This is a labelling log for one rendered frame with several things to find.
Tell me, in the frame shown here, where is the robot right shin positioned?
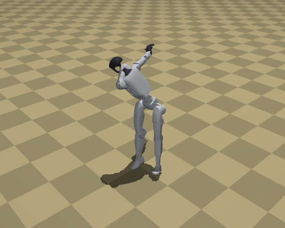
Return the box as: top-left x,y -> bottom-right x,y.
135,133 -> 145,161

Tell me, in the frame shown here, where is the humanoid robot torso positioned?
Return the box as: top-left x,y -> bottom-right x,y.
124,66 -> 158,110

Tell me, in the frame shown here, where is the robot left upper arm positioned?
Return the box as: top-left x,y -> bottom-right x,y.
116,64 -> 128,90

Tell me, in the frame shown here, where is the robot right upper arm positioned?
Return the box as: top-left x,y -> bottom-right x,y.
132,57 -> 147,71

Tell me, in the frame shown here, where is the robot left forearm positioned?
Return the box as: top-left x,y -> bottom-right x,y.
123,64 -> 131,69

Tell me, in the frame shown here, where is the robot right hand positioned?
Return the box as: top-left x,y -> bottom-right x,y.
145,44 -> 154,55

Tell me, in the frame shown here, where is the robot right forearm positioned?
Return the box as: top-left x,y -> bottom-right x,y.
139,51 -> 152,61

